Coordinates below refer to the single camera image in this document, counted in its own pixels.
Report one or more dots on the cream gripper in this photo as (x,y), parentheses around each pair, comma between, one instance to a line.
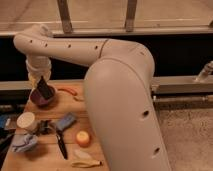
(38,67)

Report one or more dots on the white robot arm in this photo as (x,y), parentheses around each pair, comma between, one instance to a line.
(117,93)

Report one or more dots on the white paper cup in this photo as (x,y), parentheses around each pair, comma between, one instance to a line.
(27,121)

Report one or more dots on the purple bowl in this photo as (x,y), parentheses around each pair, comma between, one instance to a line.
(37,99)

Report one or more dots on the orange carrot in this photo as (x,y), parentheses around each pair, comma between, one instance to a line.
(68,90)

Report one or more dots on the small yellow green utensil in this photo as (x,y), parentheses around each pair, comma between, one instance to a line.
(79,99)

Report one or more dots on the blue sponge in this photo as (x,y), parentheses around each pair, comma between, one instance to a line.
(65,122)

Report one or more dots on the black binder clip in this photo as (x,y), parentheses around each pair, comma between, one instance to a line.
(44,127)

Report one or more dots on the light blue cloth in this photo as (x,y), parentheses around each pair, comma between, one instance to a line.
(24,142)

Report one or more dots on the orange yellow apple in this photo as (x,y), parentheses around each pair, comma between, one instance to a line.
(83,139)

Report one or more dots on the clear plastic piece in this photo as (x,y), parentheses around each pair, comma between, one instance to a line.
(81,154)

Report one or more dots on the yellow banana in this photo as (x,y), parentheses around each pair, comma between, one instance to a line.
(86,163)

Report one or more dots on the black handled knife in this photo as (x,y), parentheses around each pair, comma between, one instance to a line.
(61,144)

